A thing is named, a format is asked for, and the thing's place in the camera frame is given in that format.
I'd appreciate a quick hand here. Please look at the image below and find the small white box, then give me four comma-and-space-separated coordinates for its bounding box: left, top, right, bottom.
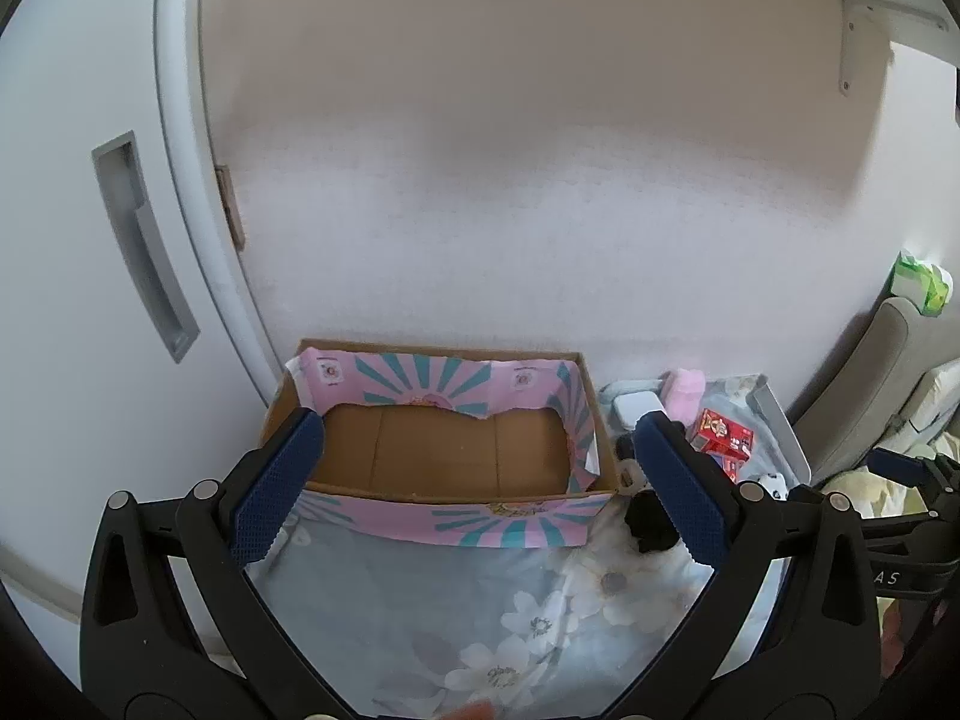
611, 391, 670, 430

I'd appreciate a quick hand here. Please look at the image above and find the pink fluffy pad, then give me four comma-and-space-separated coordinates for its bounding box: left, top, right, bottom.
660, 367, 707, 427

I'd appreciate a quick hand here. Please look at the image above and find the cardboard box with pink lining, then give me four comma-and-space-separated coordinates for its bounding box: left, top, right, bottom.
259, 339, 622, 550

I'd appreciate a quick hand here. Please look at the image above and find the beige chair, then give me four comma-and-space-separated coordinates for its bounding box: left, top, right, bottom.
791, 295, 960, 490

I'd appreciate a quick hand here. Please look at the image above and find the grey recessed door handle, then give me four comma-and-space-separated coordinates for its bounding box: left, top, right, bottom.
91, 130, 202, 365

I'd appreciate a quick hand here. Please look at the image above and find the red printed box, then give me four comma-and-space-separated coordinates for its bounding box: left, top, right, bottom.
688, 408, 755, 461

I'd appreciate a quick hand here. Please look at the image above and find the black soft object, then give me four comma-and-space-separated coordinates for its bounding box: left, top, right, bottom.
624, 490, 682, 554

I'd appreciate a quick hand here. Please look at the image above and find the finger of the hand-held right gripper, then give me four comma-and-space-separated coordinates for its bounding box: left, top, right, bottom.
868, 447, 960, 517

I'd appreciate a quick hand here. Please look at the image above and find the cream cushion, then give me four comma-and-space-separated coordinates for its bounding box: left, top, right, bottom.
892, 358, 960, 440

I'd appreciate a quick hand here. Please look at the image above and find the floral grey bedsheet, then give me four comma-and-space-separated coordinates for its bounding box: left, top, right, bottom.
244, 371, 815, 720

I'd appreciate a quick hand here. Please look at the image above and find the white plastic tray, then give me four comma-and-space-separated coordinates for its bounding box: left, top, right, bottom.
752, 373, 814, 485

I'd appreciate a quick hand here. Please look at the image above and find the white wardrobe door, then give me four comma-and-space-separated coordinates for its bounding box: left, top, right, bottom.
0, 0, 301, 665

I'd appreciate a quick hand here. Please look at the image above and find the pale yellow quilt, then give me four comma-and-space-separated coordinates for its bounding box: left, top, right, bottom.
821, 465, 927, 520

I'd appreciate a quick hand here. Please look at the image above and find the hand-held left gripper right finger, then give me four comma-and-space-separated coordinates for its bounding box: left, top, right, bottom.
598, 408, 882, 720

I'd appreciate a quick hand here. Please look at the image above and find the small wooden wall block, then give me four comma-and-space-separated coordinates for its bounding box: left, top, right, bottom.
215, 163, 248, 250

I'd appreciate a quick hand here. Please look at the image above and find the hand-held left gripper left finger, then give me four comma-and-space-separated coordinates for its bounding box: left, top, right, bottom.
79, 406, 355, 720

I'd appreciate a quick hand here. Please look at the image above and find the green tissue pack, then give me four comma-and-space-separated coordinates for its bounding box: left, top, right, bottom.
889, 247, 952, 317

